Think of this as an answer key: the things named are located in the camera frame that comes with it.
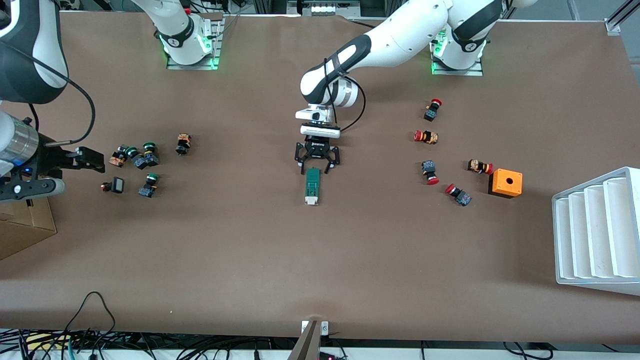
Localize green button blue contact block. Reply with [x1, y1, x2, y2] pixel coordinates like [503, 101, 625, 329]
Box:
[125, 146, 148, 170]
[138, 173, 161, 198]

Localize brown cardboard box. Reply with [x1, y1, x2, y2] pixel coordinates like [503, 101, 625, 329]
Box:
[0, 196, 57, 261]

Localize black device white lights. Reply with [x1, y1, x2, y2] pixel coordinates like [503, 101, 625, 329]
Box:
[287, 0, 362, 16]

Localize yellow label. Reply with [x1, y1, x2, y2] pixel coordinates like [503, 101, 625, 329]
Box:
[25, 334, 71, 351]

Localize white slotted rack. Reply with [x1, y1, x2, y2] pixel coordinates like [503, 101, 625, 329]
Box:
[551, 166, 640, 297]

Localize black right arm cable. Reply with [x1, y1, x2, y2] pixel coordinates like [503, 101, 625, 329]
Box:
[0, 39, 96, 147]

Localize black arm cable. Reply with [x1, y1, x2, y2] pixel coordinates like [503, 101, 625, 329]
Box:
[0, 39, 96, 147]
[322, 57, 367, 133]

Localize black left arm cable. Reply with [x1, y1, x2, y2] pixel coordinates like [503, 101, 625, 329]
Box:
[322, 57, 367, 133]

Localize black looped cable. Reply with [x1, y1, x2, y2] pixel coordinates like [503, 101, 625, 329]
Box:
[64, 291, 117, 346]

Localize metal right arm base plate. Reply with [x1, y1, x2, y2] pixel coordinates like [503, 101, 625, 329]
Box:
[166, 15, 224, 71]

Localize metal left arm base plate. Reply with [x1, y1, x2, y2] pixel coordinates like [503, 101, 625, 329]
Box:
[431, 30, 484, 77]

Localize orange button enclosure box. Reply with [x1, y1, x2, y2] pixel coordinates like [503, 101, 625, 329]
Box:
[488, 168, 524, 199]

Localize aluminium camera post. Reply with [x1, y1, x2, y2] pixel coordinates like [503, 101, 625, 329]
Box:
[287, 320, 331, 360]

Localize aluminium frame profile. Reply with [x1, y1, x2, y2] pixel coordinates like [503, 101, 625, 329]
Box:
[604, 0, 640, 36]

